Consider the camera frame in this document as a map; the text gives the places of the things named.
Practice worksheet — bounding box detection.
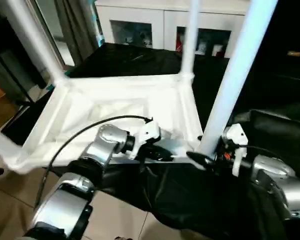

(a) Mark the white plastic table leg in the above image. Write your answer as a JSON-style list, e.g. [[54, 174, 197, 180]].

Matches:
[[197, 0, 279, 157], [0, 0, 70, 90], [180, 0, 201, 81], [0, 124, 30, 168]]

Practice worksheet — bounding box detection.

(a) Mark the black table mat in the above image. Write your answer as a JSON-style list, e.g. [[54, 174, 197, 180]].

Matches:
[[0, 42, 300, 240]]

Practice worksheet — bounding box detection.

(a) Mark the white display cabinet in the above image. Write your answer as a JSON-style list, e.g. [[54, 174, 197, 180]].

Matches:
[[95, 0, 251, 57]]

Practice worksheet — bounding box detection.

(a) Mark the teal patterned cloth strip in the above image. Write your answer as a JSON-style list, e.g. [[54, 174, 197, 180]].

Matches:
[[92, 0, 105, 47]]

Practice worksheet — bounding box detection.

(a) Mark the grey curtain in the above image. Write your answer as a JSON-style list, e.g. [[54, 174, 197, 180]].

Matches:
[[55, 0, 101, 63]]

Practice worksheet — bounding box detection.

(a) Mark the black cabinet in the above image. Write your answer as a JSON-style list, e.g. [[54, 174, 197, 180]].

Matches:
[[247, 0, 300, 68]]

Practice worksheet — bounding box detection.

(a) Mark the brown cardboard box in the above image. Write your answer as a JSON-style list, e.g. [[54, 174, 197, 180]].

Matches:
[[0, 80, 18, 128]]

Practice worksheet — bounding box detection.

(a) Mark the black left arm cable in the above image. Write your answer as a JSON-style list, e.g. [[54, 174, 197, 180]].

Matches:
[[35, 115, 153, 206]]

